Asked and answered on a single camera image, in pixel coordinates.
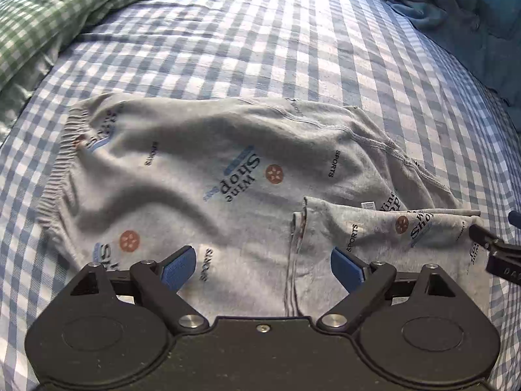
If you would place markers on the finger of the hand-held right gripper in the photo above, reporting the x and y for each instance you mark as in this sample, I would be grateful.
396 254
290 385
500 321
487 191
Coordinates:
516 218
484 237

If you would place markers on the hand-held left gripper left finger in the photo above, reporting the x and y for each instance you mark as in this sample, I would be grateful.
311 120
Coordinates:
179 271

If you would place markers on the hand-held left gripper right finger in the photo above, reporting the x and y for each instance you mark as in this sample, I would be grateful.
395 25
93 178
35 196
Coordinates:
346 269

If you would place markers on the grey printed pants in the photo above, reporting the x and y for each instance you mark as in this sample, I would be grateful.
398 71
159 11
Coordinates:
183 150

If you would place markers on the blue blanket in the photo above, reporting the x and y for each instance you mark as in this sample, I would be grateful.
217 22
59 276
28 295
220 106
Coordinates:
447 4

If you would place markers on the blue checked bed sheet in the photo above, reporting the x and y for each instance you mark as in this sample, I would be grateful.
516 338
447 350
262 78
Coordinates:
244 49

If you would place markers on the green checked pillow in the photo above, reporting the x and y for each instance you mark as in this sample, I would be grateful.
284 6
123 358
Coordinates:
40 16

